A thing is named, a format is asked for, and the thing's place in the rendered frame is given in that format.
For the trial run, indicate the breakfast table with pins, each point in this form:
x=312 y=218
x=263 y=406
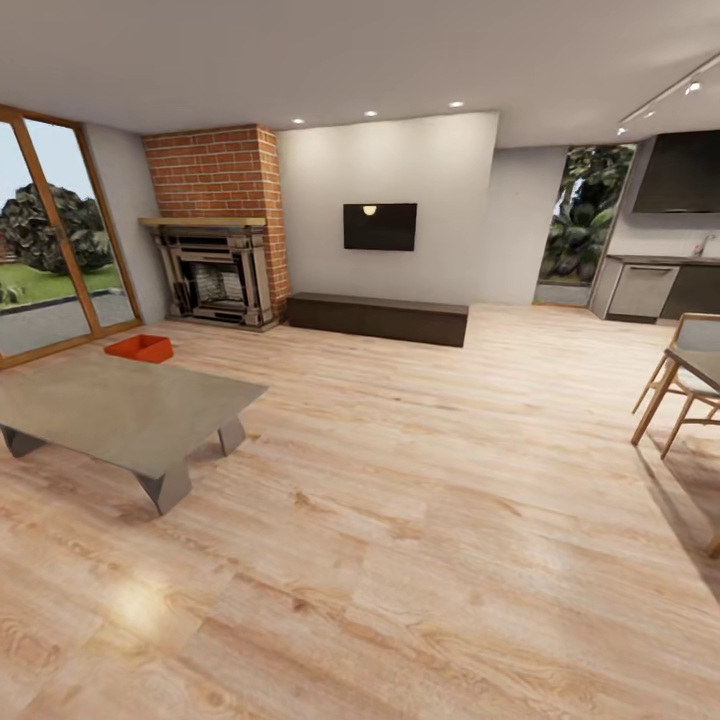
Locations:
x=705 y=366

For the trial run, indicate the wall mounted tv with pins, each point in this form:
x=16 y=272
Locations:
x=389 y=227

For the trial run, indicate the cabinet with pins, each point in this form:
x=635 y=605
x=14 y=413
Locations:
x=407 y=320
x=676 y=174

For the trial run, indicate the dishwasher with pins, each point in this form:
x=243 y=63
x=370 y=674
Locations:
x=641 y=291

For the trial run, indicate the fixed window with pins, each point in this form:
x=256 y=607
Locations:
x=592 y=191

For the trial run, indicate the coffee table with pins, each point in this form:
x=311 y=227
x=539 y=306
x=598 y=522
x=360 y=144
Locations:
x=143 y=417

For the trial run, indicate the storage box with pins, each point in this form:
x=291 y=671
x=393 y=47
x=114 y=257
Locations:
x=142 y=348

